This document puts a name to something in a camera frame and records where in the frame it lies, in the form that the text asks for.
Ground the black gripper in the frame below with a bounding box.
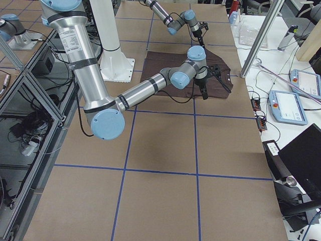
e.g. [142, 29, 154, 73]
[195, 67, 209, 100]
[193, 28, 205, 48]

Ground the white camera stand base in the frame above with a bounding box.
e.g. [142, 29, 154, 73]
[90, 0, 135, 83]

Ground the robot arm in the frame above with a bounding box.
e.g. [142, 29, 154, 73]
[139, 0, 209, 48]
[41, 1, 208, 140]

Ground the near blue teach pendant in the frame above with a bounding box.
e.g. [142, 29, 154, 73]
[268, 90, 308, 126]

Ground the black monitor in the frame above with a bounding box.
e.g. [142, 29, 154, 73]
[279, 124, 320, 199]

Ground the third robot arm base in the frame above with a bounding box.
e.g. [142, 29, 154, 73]
[1, 14, 43, 51]

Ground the black box under table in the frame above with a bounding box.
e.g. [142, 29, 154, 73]
[31, 48, 55, 75]

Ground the dark brown t-shirt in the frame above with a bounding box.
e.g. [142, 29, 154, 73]
[140, 50, 233, 99]

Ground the aluminium frame post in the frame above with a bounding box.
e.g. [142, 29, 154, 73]
[240, 0, 284, 78]

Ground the red bottle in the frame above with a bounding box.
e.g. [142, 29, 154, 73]
[230, 0, 240, 13]

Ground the far blue teach pendant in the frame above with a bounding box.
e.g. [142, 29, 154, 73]
[290, 69, 320, 99]

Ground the blue teach pendant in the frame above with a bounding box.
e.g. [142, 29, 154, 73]
[290, 69, 320, 99]
[268, 90, 308, 126]

